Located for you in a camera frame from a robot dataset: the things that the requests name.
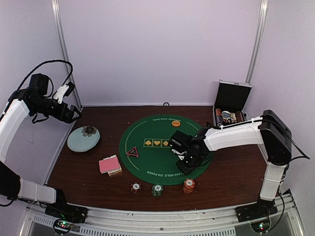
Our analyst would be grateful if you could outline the black red triangular dealer marker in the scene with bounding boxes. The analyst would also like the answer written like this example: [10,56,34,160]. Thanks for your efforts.
[126,147,139,158]

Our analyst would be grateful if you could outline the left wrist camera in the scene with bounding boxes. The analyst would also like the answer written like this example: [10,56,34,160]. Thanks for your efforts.
[53,82,75,104]

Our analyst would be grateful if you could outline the left aluminium frame post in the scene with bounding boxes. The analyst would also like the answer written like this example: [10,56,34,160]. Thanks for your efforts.
[51,0,83,110]

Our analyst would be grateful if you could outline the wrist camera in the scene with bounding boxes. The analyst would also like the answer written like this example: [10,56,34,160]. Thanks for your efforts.
[169,131,193,155]
[53,82,75,104]

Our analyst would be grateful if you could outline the light blue flower plate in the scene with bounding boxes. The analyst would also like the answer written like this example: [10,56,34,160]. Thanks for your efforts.
[67,125,100,152]

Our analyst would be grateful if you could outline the round green poker mat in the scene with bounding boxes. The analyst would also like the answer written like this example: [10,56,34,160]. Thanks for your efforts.
[119,114,211,185]

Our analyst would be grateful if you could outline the red-backed playing card deck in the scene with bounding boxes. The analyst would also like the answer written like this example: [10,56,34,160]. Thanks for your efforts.
[98,157,120,174]

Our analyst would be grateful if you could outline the green chip stack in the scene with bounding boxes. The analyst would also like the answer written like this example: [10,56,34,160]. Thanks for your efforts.
[152,184,163,197]

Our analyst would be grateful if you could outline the orange chip stack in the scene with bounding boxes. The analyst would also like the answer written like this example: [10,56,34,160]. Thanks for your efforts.
[183,178,195,194]

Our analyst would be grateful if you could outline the gold playing card box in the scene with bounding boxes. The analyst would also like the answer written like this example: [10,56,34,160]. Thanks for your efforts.
[107,155,122,176]

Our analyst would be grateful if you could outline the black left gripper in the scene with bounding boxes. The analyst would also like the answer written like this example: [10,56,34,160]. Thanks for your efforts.
[32,96,82,123]

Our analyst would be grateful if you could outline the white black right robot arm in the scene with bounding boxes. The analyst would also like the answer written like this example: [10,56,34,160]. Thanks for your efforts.
[169,110,292,217]

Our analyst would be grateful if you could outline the aluminium frame post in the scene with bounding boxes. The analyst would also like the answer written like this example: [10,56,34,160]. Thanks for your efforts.
[245,0,268,84]
[51,0,83,110]

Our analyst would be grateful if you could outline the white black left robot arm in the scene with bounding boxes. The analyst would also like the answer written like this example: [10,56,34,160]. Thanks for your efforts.
[0,92,82,218]

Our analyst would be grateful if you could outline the right aluminium frame post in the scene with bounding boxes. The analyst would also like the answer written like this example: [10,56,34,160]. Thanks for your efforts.
[245,0,268,84]

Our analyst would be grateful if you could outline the metal front rail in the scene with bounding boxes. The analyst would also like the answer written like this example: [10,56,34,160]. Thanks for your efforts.
[23,188,302,236]

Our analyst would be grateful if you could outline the chips inside case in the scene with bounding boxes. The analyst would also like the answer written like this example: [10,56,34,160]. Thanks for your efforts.
[215,108,245,127]

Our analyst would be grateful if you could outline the orange big blind button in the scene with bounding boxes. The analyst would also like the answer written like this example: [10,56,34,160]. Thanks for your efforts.
[171,120,181,127]

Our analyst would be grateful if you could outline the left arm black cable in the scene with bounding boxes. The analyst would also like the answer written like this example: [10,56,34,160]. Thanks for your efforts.
[16,59,74,99]

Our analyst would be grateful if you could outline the red black chip stack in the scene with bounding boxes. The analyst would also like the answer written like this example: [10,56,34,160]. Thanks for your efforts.
[130,182,141,194]

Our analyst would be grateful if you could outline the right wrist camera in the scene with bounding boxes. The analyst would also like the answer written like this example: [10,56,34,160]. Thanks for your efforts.
[169,131,193,155]

